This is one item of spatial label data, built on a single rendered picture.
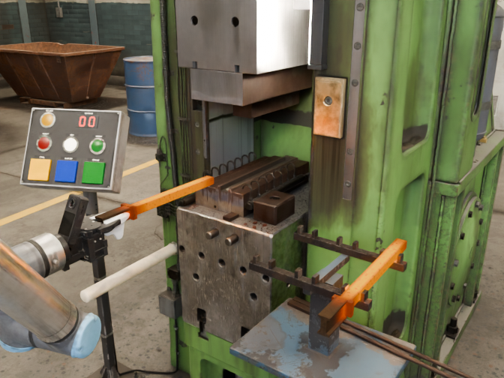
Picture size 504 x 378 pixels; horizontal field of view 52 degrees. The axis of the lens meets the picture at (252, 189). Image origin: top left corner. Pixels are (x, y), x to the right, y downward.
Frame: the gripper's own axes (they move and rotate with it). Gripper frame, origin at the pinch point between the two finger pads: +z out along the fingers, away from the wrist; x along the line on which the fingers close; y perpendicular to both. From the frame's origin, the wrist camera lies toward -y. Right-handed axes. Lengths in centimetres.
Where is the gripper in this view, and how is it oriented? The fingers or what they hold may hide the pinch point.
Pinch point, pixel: (122, 211)
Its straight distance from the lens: 135.1
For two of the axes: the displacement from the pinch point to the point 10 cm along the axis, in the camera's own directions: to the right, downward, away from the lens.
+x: 8.2, 2.0, -5.4
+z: 5.8, -3.0, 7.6
